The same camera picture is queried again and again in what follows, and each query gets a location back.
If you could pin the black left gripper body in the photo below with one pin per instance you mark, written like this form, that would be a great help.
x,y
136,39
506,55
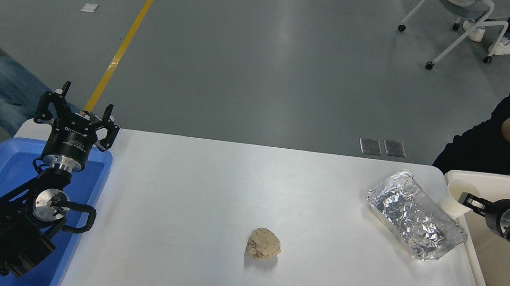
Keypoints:
x,y
68,141

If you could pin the white paper cup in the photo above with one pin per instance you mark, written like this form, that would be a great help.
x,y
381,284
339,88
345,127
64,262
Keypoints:
x,y
449,203

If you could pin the person beside bin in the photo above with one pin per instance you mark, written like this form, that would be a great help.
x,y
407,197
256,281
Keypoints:
x,y
484,150

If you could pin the blue plastic tray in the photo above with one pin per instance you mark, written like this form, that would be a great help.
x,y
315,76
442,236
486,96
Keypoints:
x,y
7,167

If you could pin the crumpled silver foil tray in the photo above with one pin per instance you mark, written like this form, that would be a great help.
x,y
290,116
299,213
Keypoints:
x,y
410,213

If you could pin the metal floor plate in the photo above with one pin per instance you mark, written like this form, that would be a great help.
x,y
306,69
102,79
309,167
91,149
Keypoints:
x,y
394,148
371,146

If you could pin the crumpled tan paper ball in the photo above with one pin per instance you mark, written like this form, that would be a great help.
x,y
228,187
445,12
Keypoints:
x,y
263,244

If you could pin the white wheeled chair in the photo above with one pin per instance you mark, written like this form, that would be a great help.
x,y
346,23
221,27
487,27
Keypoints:
x,y
467,6

